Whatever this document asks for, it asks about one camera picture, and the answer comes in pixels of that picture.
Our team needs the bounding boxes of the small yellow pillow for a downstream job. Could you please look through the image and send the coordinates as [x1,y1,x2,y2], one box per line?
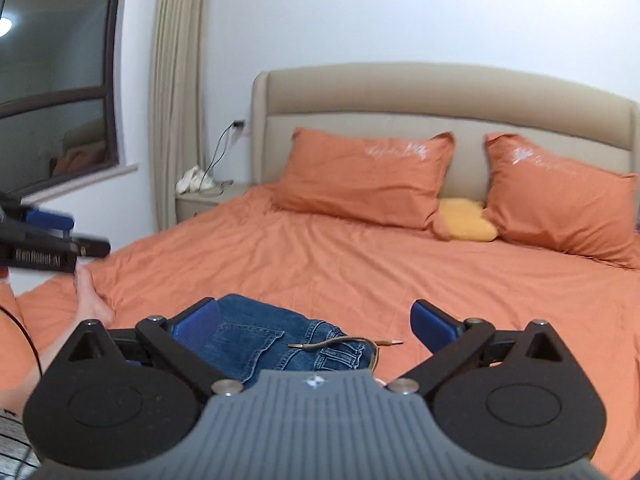
[434,197,499,242]

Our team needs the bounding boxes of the person's checked shorts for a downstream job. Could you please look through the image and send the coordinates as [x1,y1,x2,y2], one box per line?
[0,406,37,480]

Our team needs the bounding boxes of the beige curtain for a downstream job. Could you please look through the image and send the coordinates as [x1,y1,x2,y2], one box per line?
[149,0,215,235]

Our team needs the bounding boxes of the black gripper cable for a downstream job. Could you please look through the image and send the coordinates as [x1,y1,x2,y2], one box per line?
[0,304,42,378]

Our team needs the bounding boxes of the dark framed window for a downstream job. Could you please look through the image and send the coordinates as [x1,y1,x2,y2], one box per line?
[0,0,127,197]

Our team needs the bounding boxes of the orange pillow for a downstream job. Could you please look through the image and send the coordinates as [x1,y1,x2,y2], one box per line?
[481,132,640,270]
[271,127,457,233]

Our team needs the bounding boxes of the person's bare leg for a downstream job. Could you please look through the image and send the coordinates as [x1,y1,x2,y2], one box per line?
[0,265,117,413]

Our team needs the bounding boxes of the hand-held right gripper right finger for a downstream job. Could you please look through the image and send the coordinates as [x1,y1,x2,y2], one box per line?
[387,299,576,396]

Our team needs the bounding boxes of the bed with orange sheet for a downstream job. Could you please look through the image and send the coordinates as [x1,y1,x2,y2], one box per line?
[0,182,640,480]

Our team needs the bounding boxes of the beige padded headboard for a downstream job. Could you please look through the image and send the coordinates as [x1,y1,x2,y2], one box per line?
[250,62,640,235]

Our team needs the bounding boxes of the crumpled white cloth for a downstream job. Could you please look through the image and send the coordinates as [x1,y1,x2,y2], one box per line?
[177,165,214,195]

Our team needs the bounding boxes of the beige nightstand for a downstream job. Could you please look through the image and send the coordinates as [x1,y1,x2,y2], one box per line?
[174,181,252,224]

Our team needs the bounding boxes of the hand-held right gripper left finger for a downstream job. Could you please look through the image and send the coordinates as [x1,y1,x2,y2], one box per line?
[67,297,244,397]

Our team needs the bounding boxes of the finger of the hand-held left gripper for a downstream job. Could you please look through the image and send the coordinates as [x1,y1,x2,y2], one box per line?
[72,236,112,259]
[0,192,77,237]

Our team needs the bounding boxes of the blue denim pants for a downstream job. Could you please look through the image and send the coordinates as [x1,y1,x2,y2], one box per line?
[212,294,381,389]

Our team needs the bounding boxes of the black charger cable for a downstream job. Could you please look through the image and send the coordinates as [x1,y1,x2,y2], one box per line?
[201,121,237,194]

